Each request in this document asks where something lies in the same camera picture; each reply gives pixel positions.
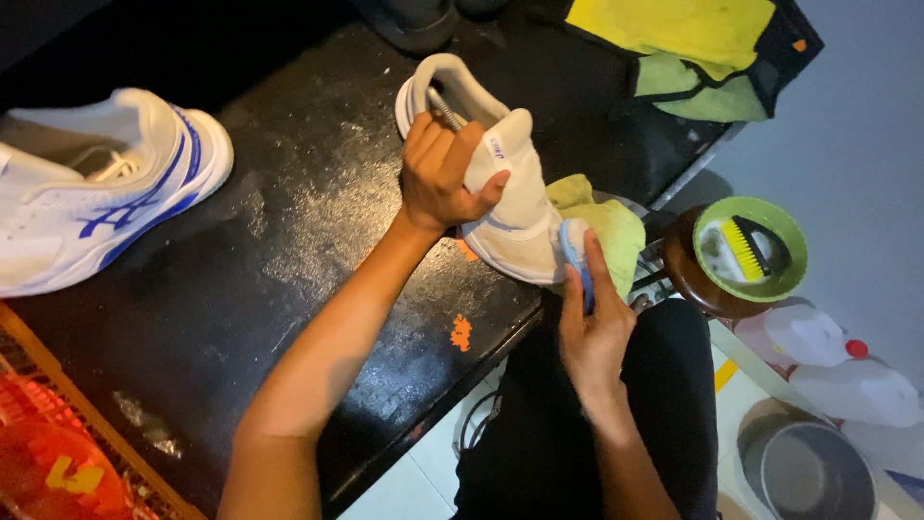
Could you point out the grey metal pot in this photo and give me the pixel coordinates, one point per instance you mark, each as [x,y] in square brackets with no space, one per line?
[812,473]

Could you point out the person's left hand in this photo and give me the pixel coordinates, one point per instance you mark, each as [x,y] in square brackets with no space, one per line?
[433,180]

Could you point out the white sneaker with blue stripes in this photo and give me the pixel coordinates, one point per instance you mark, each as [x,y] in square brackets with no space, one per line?
[94,195]

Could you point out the green plastic bowl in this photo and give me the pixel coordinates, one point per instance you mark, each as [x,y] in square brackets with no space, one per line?
[751,249]

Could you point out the white plastic jug red cap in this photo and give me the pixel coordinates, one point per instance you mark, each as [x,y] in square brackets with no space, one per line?
[859,390]

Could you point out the person's black trousers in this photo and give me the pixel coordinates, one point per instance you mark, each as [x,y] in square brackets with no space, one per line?
[577,433]

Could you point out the blue cleaning brush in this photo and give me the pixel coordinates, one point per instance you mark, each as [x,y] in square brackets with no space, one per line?
[577,260]

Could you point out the yellow-green microfiber cloth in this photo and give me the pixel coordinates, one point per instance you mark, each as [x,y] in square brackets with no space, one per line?
[613,224]

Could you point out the white sneaker without laces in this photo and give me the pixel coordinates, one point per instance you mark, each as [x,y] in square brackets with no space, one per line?
[505,188]

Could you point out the person's right hand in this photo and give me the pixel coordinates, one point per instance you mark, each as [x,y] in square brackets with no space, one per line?
[595,325]

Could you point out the brown round wooden stool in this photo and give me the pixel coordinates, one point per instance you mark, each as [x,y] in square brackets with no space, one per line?
[693,278]

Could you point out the dark round object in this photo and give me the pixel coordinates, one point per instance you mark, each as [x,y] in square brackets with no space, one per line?
[415,22]

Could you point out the yellow and green cloth pile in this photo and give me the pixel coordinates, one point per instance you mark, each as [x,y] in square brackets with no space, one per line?
[693,54]

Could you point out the yellow bristle black brush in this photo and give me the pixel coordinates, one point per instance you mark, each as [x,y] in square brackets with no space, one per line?
[751,247]

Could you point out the metal spring shoe tree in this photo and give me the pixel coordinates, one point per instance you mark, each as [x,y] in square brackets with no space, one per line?
[445,108]

